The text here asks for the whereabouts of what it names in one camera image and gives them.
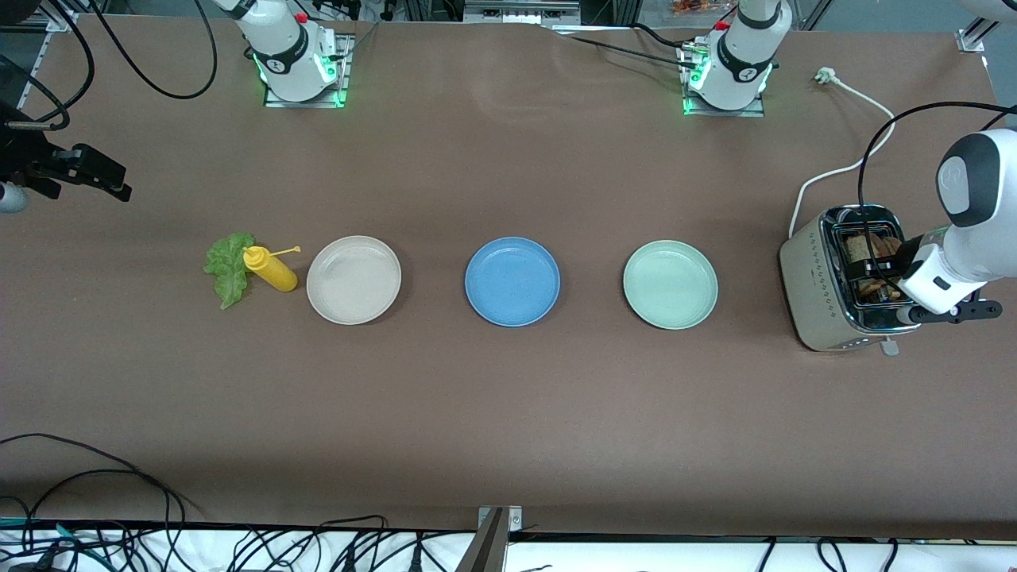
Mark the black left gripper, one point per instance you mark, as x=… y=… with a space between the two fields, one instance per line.
x=908 y=247

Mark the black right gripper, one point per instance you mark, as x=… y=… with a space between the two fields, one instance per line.
x=17 y=158

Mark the brown bread slice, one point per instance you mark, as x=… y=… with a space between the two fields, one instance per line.
x=886 y=242
x=858 y=248

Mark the green lettuce leaf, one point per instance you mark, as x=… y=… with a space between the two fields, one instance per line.
x=226 y=274

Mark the yellow mustard squeeze bottle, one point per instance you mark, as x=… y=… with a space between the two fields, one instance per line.
x=274 y=274

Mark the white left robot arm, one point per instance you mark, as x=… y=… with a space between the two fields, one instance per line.
x=743 y=63

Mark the green plate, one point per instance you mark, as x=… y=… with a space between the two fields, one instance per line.
x=671 y=286

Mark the beige plate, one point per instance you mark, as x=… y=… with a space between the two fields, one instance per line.
x=353 y=280

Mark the blue plate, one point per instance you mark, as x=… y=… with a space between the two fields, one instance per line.
x=512 y=282

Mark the chrome and beige toaster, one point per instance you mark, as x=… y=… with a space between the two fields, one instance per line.
x=810 y=278

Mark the orange snack packet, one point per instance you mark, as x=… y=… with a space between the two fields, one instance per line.
x=687 y=6

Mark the grey metal box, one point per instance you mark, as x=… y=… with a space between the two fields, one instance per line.
x=520 y=12

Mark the aluminium side rail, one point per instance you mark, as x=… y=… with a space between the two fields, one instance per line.
x=33 y=59

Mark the metal corner bracket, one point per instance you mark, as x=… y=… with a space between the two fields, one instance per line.
x=62 y=22
x=971 y=41

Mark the aluminium frame strut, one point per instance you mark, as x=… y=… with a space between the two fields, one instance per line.
x=985 y=24

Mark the aluminium frame profile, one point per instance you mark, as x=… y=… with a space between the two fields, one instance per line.
x=489 y=548

